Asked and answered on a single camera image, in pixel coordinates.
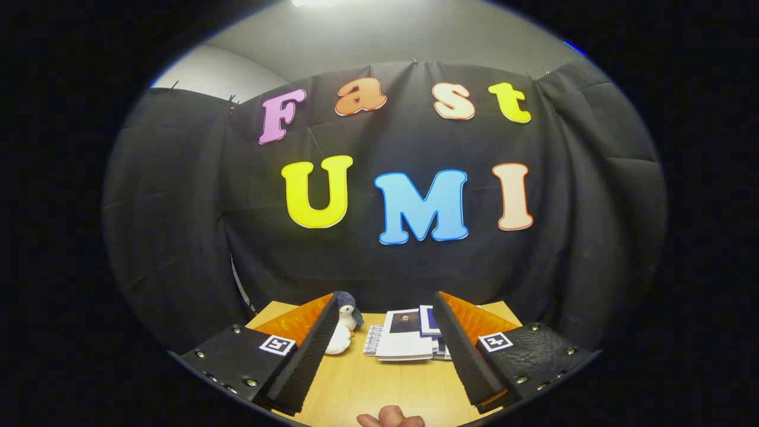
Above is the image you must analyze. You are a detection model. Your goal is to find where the patterned spiral notebook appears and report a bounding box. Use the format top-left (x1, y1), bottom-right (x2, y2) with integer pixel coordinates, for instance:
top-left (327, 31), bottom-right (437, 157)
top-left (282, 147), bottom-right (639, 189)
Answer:
top-left (363, 324), bottom-right (387, 357)

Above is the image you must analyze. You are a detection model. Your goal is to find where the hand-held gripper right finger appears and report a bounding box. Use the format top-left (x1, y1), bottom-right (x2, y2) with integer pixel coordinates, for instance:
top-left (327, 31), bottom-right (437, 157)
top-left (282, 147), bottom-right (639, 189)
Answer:
top-left (432, 291), bottom-right (599, 415)

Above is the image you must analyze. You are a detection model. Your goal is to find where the white book with portrait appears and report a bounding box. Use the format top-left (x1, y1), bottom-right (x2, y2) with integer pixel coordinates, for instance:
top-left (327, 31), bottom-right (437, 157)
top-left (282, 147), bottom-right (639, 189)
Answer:
top-left (375, 308), bottom-right (435, 363)

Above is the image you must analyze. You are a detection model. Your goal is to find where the white duck plush toy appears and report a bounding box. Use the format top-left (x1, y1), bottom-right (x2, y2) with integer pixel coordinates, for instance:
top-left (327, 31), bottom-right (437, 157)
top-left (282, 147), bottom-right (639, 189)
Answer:
top-left (323, 320), bottom-right (354, 356)

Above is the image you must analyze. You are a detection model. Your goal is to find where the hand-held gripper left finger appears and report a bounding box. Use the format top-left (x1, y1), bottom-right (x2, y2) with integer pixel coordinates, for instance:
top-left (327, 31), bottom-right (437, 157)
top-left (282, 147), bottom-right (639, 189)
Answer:
top-left (180, 293), bottom-right (340, 416)

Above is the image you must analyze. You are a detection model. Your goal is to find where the penguin plush toy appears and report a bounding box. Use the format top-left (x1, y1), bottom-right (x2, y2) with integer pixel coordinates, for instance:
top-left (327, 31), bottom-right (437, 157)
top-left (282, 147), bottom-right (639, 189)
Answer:
top-left (333, 290), bottom-right (365, 333)

